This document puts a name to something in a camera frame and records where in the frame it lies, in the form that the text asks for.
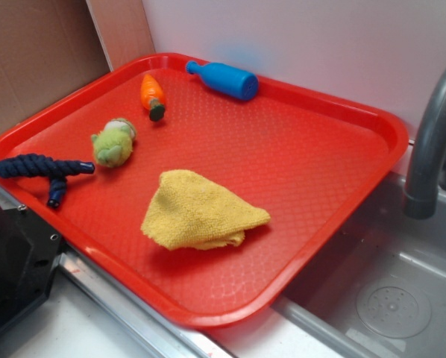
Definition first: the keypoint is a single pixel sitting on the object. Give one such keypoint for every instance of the red plastic tray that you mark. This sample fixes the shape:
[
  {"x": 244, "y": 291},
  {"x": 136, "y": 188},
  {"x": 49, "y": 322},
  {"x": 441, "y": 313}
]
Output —
[{"x": 307, "y": 158}]

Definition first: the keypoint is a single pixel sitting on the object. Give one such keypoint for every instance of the green plush toy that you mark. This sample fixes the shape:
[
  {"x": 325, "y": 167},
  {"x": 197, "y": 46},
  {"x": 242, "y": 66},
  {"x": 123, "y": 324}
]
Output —
[{"x": 113, "y": 146}]

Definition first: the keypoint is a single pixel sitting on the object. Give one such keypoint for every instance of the orange toy carrot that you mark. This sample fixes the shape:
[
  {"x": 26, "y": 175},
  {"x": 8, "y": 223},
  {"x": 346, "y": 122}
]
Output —
[{"x": 152, "y": 98}]

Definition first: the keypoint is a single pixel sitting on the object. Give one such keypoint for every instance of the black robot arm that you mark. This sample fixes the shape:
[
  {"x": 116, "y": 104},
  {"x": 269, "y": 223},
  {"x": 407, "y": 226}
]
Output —
[{"x": 29, "y": 255}]

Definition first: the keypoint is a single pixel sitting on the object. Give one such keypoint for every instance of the grey plastic sink basin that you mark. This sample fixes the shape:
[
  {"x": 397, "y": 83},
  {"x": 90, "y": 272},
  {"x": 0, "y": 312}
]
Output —
[{"x": 377, "y": 288}]

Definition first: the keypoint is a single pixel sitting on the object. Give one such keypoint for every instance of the yellow terry cloth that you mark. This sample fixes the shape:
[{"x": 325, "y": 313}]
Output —
[{"x": 190, "y": 211}]

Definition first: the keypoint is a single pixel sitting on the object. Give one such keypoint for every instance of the blue plastic toy bottle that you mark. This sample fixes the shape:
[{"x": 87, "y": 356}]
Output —
[{"x": 236, "y": 83}]

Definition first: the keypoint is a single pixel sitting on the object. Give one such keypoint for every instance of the brown cardboard panel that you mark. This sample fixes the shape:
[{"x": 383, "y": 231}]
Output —
[{"x": 49, "y": 49}]

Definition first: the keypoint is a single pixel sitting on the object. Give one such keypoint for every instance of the grey sink faucet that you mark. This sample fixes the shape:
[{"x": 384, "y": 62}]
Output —
[{"x": 427, "y": 167}]

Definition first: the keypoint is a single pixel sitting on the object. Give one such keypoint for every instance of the navy blue rope toy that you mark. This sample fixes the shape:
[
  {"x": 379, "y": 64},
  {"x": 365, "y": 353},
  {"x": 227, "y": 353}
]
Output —
[{"x": 39, "y": 165}]

